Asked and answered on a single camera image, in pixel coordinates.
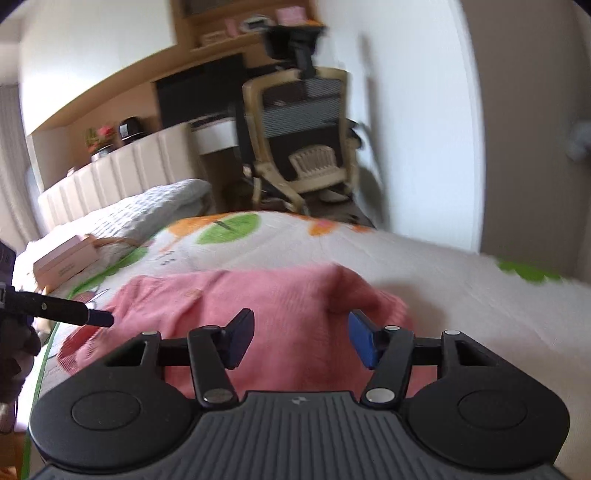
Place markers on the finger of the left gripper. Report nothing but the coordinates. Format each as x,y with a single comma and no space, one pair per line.
100,318

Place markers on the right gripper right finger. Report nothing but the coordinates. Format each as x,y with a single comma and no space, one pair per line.
387,352

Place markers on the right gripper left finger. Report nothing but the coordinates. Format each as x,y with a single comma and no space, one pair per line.
213,350

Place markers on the pink knit garment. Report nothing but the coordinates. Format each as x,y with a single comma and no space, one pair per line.
301,338

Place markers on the pink cardboard box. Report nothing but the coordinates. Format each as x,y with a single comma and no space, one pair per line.
64,262

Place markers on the colourful printed bed sheet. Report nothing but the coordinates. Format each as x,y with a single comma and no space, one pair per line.
536,320

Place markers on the potted flower plant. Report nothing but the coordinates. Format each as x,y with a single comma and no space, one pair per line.
98,138

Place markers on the beige padded headboard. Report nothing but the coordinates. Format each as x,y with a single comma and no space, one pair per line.
162,158

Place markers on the black round kettle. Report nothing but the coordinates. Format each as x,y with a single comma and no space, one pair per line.
130,129

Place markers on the wooden desk with shelf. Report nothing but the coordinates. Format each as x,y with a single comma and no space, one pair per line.
84,64

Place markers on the black keyboard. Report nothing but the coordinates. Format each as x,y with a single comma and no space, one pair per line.
203,121

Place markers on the beige mesh office chair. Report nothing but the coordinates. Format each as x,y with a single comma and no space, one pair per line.
303,144

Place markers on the white wardrobe door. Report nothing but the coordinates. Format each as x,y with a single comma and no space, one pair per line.
415,93

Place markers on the black computer monitor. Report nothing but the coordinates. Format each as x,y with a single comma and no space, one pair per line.
207,88

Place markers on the pink box on shelf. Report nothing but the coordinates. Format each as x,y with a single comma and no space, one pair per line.
291,16

